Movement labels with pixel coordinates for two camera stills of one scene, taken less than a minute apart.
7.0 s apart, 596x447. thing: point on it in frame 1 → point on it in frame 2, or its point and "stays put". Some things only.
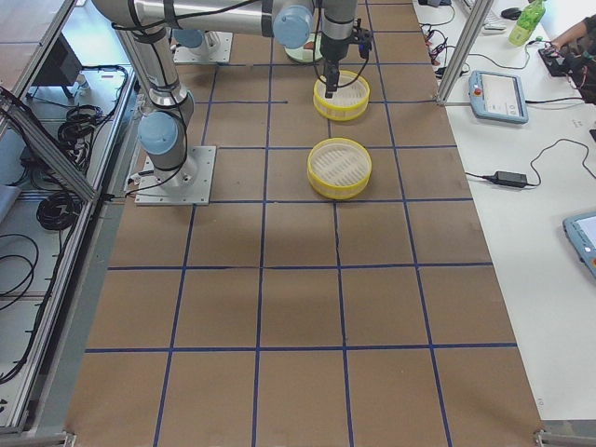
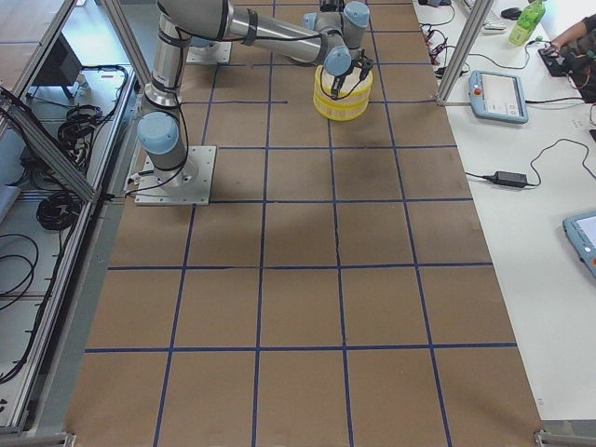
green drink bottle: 527,22 stays put
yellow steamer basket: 339,169 → 351,87
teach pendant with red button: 496,97 stays put
